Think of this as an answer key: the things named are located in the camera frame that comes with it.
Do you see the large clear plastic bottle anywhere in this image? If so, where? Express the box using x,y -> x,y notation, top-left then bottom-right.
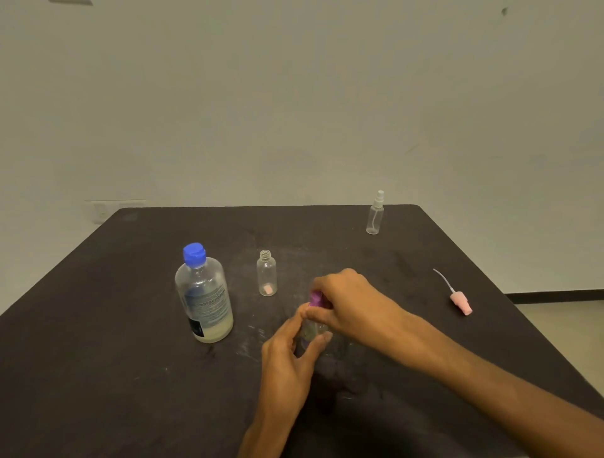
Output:
174,257 -> 235,344

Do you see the small bottle with pink sticker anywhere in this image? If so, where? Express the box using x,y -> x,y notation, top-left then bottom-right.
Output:
256,249 -> 278,297

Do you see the small yellowish bottle purple sticker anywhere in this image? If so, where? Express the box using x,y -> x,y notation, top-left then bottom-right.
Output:
299,306 -> 331,351

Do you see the pink spray cap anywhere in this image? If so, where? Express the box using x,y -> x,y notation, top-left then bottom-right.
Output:
433,268 -> 473,316

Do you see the black skirting board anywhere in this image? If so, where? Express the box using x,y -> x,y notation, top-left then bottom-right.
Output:
505,289 -> 604,304

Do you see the person's left hand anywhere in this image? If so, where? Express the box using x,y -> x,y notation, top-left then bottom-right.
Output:
260,301 -> 333,428

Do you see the blue bottle cap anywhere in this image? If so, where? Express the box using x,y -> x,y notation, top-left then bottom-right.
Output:
182,243 -> 207,269

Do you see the person's right forearm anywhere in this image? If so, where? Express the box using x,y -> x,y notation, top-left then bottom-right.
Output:
398,313 -> 604,458

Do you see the white wall socket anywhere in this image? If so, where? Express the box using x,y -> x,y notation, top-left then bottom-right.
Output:
84,199 -> 147,225

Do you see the person's right hand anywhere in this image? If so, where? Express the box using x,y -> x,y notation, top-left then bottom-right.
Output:
305,268 -> 418,360

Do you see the person's left forearm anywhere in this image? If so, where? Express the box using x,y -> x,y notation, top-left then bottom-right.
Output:
237,415 -> 303,458

